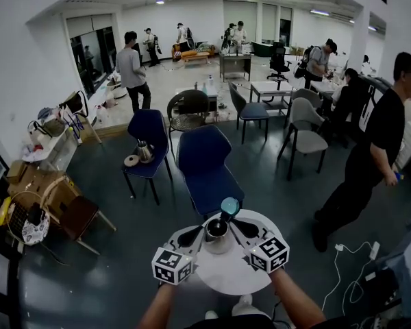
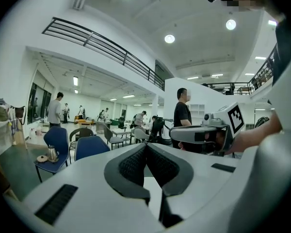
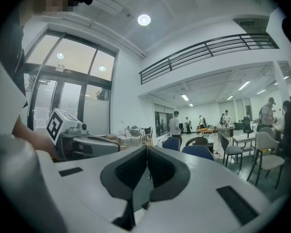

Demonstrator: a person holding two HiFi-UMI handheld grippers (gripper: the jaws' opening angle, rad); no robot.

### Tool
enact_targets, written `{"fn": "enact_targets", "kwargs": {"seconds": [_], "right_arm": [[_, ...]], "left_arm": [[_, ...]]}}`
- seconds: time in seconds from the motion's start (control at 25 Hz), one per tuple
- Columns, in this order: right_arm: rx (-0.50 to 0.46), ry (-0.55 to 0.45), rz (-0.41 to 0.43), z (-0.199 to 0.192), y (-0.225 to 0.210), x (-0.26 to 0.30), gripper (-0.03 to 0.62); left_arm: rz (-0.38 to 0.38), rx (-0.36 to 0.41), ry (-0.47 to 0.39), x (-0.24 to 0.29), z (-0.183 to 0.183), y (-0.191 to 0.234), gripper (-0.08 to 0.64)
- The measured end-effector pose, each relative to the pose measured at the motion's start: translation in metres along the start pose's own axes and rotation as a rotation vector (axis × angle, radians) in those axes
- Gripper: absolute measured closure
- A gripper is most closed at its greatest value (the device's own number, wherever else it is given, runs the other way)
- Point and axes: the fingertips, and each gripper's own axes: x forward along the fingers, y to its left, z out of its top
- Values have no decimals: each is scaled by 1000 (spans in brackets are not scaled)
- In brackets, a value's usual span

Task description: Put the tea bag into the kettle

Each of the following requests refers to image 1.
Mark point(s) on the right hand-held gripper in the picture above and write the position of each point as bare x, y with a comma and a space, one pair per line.
268, 254

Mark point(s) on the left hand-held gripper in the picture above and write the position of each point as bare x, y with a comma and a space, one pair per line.
173, 266

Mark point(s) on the metal cup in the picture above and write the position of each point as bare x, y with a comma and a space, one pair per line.
219, 247

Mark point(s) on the person's right forearm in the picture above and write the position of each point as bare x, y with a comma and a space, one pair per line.
298, 300

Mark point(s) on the person's left forearm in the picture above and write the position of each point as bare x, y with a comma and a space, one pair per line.
157, 307

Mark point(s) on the small wooden bench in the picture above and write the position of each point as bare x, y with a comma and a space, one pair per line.
196, 57

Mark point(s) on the teal round lid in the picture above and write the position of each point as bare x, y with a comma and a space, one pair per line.
230, 206

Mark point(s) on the blue padded chair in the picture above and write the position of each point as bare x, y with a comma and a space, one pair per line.
149, 129
205, 170

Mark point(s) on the person's right white shoe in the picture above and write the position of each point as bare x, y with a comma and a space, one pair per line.
242, 304

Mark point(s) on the person's white shoe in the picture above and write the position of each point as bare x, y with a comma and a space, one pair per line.
242, 304
211, 314

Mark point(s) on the person's left white shoe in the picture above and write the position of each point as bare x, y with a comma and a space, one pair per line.
211, 314

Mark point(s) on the person's black shirt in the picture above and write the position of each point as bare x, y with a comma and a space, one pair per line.
233, 322

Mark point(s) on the white charger plug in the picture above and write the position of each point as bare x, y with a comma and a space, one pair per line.
339, 247

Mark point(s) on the steel kettle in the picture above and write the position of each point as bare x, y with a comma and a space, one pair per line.
145, 153

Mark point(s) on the tape roll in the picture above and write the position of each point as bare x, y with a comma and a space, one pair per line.
131, 160

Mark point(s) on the grey upholstered chair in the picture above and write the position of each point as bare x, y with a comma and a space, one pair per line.
308, 142
306, 96

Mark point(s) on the brown seat wooden chair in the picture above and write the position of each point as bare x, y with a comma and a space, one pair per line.
78, 212

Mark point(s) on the dark wicker chair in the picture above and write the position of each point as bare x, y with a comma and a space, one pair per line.
185, 122

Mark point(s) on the dark blue dining chair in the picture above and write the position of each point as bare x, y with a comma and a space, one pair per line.
253, 111

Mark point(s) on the white power strip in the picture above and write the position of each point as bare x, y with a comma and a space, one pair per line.
375, 251

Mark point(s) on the white low table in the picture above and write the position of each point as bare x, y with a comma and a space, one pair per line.
212, 91

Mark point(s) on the white square table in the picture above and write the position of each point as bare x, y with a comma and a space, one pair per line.
270, 87

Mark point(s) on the teal bottle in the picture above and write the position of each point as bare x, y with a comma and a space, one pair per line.
204, 89

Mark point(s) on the white bottle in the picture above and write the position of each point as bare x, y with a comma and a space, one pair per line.
211, 81

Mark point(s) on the white plastic jug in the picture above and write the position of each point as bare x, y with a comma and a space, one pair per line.
102, 114

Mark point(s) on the white shelf unit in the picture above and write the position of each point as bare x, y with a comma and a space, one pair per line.
63, 149

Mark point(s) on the blue bottle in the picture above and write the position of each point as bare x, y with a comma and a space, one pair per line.
399, 175

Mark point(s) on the grey metal desk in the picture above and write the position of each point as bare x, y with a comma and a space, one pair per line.
234, 68

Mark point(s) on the white work table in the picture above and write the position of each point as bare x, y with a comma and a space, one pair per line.
323, 86

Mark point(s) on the cardboard box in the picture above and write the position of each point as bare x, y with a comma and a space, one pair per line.
37, 182

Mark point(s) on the white round stool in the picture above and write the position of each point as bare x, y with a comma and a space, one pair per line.
118, 90

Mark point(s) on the black office chair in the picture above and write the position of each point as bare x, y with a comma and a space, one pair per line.
279, 58

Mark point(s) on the black handbag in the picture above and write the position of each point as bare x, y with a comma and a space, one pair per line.
76, 103

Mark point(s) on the orange sofa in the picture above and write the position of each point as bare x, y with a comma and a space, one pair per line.
188, 55

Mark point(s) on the black cabinet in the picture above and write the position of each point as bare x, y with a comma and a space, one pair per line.
138, 51

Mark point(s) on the glass sliding door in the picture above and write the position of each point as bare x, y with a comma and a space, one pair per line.
92, 57

